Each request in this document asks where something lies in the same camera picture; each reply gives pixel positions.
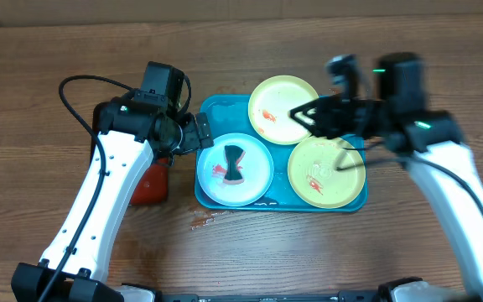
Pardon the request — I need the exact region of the teal plastic tray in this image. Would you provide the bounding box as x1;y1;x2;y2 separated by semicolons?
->
195;95;369;212

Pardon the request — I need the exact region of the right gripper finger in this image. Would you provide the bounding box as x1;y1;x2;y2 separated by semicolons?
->
288;109;321;137
288;98;324;117

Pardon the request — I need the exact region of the black and red tray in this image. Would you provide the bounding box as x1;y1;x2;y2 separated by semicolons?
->
89;102;170;206

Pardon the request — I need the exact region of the light blue plate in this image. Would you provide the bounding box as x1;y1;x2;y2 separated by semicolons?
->
195;133;274;207

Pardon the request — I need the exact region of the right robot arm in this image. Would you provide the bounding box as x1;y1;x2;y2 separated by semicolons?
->
288;52;483;301

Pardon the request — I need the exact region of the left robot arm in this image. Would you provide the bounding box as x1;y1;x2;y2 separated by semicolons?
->
11;61;213;301

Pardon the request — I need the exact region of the green plate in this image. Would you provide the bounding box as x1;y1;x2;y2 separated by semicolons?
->
248;75;318;145
288;137;366;209

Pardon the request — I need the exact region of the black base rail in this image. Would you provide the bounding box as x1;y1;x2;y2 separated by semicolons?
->
152;290;382;302

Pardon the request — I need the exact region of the dark sponge with red base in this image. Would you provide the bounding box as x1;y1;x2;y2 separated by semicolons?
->
223;145;245;185

